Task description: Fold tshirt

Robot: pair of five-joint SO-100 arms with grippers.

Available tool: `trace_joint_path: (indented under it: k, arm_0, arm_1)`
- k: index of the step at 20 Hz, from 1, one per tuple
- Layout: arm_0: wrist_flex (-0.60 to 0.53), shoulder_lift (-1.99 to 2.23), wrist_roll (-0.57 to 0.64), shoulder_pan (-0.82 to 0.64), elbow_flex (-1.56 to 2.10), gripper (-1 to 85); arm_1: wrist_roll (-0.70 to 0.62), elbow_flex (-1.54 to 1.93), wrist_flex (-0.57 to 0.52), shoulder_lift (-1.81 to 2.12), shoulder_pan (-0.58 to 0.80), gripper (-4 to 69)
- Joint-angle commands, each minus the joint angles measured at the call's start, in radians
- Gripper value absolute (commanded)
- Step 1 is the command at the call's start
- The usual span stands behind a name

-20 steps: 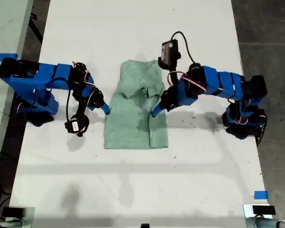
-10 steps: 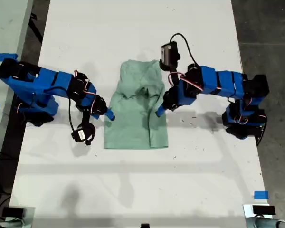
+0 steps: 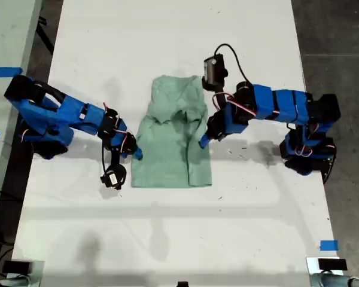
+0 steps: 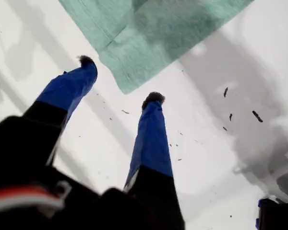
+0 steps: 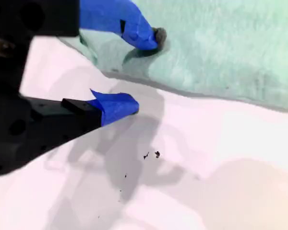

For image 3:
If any pale green T-shirt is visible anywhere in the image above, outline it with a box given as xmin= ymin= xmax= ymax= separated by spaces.
xmin=130 ymin=74 xmax=213 ymax=189

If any black table strut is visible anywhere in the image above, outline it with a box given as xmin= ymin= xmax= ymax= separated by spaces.
xmin=37 ymin=16 xmax=55 ymax=56

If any long blue tape strip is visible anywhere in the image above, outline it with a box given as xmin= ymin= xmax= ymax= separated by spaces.
xmin=0 ymin=67 xmax=23 ymax=78

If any blue tape square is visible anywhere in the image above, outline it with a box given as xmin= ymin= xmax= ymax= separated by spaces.
xmin=320 ymin=240 xmax=339 ymax=252

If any small black box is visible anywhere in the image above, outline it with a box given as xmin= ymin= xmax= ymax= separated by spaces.
xmin=318 ymin=258 xmax=348 ymax=271
xmin=2 ymin=261 xmax=31 ymax=274

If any black camera stalk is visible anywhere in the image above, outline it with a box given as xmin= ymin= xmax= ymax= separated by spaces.
xmin=212 ymin=88 xmax=230 ymax=114
xmin=109 ymin=148 xmax=123 ymax=170

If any black camera cable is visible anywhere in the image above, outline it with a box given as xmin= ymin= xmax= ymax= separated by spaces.
xmin=101 ymin=142 xmax=108 ymax=179
xmin=214 ymin=43 xmax=252 ymax=88

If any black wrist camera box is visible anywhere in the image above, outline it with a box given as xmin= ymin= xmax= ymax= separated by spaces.
xmin=200 ymin=53 xmax=229 ymax=91
xmin=99 ymin=165 xmax=127 ymax=190

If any grey clamp handle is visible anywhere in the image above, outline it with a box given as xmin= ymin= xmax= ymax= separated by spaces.
xmin=310 ymin=273 xmax=359 ymax=287
xmin=0 ymin=274 xmax=34 ymax=287

